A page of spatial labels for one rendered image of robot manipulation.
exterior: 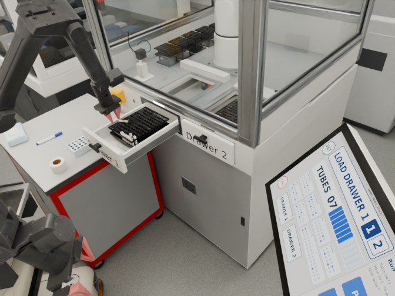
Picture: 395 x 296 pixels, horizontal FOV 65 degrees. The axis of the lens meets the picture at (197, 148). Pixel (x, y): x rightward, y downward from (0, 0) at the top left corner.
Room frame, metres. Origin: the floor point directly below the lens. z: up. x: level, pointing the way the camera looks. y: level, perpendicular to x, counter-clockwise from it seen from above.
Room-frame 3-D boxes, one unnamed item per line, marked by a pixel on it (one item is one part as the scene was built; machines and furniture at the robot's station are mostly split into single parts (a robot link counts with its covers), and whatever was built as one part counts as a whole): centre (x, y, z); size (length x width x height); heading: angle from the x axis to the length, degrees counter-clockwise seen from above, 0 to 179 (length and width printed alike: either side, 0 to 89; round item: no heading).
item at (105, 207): (1.37, 0.67, 0.38); 0.62 x 0.58 x 0.76; 43
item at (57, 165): (1.09, 0.65, 0.78); 0.07 x 0.07 x 0.04
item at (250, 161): (1.57, -0.21, 0.87); 1.02 x 0.95 x 0.14; 43
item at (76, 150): (1.22, 0.57, 0.78); 0.12 x 0.08 x 0.04; 133
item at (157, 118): (1.19, 0.26, 0.87); 0.22 x 0.18 x 0.06; 133
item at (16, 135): (1.38, 0.96, 0.78); 0.15 x 0.10 x 0.04; 31
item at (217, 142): (1.04, -0.04, 0.87); 0.29 x 0.02 x 0.11; 43
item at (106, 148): (1.06, 0.41, 0.87); 0.29 x 0.02 x 0.11; 43
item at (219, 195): (1.57, -0.22, 0.40); 1.03 x 0.95 x 0.80; 43
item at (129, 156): (1.20, 0.25, 0.86); 0.40 x 0.26 x 0.06; 133
